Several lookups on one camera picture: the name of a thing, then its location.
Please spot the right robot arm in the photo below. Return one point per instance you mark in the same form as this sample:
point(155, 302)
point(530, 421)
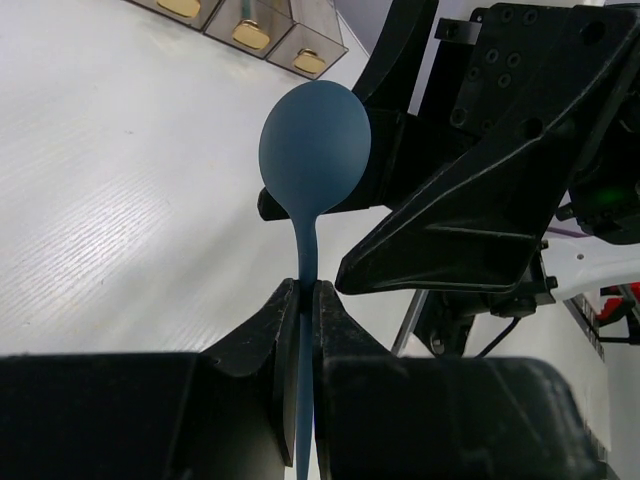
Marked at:
point(600, 250)

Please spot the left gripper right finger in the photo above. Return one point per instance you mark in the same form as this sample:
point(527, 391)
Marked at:
point(355, 394)

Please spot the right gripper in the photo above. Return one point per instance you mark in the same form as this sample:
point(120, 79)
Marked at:
point(477, 146)

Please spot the clear compartment organizer box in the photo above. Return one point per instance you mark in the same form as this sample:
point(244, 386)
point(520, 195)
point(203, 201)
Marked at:
point(301, 36)

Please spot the blue spoon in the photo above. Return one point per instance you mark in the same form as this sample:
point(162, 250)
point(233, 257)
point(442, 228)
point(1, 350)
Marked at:
point(314, 148)

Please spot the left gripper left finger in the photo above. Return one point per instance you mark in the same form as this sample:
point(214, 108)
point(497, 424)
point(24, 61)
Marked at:
point(254, 403)

